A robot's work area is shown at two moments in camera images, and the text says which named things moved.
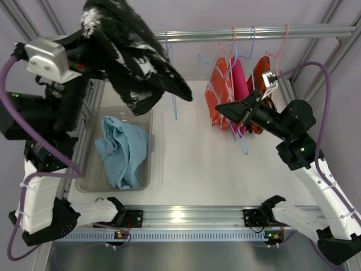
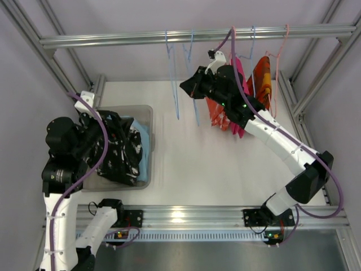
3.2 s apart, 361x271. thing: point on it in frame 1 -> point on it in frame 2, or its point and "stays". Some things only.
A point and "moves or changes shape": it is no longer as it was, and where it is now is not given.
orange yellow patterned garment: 256,84 stays
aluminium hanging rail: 258,33 stays
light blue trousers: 123,148 -> 144,131
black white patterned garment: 115,43 -> 120,162
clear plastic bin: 95,176 stays
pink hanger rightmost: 277,57 stays
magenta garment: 240,88 stays
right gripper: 249,110 -> 198,83
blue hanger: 217,84 moves or changes shape
